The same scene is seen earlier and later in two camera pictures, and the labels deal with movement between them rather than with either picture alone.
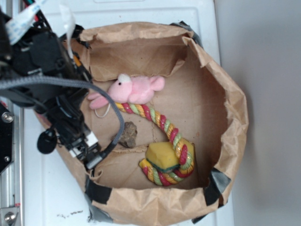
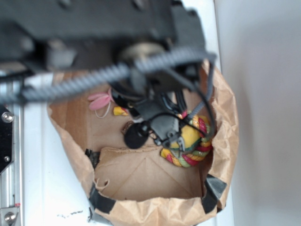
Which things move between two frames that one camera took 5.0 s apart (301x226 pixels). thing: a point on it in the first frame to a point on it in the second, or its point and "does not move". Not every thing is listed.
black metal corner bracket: (6, 137) does not move
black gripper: (65, 114) to (163, 124)
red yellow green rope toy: (186, 165) to (192, 155)
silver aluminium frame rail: (12, 179) does not move
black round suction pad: (47, 141) to (136, 134)
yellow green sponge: (163, 156) to (188, 135)
